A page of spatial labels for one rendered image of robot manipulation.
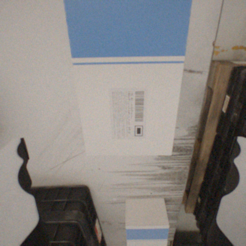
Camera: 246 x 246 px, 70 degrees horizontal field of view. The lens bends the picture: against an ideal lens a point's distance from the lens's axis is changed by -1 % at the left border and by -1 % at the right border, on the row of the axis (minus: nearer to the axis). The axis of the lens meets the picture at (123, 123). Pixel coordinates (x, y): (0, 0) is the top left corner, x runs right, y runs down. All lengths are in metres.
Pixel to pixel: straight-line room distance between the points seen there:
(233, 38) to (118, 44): 1.06
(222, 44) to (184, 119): 0.81
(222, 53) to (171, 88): 1.01
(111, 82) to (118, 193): 0.44
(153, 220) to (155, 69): 0.45
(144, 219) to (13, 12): 0.57
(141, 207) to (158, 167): 0.14
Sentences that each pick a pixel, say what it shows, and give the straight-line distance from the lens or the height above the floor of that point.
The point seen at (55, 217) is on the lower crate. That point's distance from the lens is 0.52.
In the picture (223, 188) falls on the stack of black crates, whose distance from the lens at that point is 1.19.
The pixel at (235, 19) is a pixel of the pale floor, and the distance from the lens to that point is 1.21.
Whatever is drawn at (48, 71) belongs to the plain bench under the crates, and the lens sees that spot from 0.42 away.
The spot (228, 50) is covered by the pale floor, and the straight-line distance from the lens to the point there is 1.22.
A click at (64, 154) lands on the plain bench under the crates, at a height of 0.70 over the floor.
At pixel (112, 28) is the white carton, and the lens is 0.20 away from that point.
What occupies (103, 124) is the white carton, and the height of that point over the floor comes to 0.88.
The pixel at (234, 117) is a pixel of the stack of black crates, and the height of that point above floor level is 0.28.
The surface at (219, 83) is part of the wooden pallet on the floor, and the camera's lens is 1.09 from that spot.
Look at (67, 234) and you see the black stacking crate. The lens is 0.50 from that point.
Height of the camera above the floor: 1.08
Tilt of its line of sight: 61 degrees down
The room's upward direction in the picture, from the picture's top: 177 degrees counter-clockwise
